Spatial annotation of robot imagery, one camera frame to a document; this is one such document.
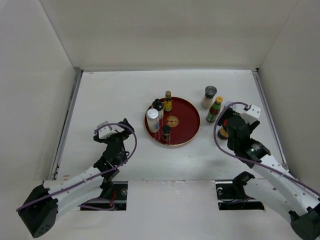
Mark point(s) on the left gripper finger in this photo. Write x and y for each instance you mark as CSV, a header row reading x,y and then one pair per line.
x,y
97,139
127,128

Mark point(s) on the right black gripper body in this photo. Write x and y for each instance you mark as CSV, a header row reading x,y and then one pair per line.
x,y
252,126

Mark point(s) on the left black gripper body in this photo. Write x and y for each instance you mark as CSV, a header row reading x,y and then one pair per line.
x,y
120,138

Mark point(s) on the jar with red lid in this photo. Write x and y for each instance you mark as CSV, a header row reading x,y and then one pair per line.
x,y
222,133

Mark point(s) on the white jar silver lid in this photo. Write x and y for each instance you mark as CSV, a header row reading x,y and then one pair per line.
x,y
152,116

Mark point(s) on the small black cap spice jar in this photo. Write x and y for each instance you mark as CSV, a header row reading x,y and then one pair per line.
x,y
166,133

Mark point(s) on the white jar black pump lid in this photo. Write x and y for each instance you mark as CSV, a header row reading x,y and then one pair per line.
x,y
159,106

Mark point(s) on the small yellow label bottle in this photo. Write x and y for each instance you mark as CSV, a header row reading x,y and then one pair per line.
x,y
167,106

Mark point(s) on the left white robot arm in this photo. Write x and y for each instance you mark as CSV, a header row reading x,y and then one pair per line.
x,y
45,205

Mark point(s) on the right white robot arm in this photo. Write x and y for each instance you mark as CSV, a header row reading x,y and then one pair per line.
x,y
293,200

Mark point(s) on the jar silver lid red label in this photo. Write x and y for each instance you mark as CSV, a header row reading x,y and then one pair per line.
x,y
228,103

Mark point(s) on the sauce bottle yellow cap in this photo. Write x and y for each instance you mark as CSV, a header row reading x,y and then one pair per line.
x,y
214,110

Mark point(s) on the grinder jar grey lid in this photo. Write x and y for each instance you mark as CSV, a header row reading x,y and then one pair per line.
x,y
208,98

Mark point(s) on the round red lacquer tray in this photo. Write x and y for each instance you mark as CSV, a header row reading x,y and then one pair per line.
x,y
184,120

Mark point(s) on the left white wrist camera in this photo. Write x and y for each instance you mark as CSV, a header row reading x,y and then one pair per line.
x,y
104,131

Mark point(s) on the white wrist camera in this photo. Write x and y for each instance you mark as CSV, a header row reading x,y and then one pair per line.
x,y
104,131
251,114

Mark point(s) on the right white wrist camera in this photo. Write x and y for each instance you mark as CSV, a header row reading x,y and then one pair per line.
x,y
251,114

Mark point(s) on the left aluminium table rail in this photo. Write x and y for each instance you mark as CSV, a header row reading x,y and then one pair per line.
x,y
57,157

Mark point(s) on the aluminium table rail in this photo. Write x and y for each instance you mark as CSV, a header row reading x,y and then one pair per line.
x,y
269,117
57,157

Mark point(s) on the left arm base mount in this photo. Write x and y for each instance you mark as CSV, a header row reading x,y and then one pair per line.
x,y
113,199

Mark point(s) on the right aluminium table rail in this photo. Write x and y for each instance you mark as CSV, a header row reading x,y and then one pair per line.
x,y
269,117

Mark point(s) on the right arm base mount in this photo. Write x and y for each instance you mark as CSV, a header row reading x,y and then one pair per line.
x,y
231,194

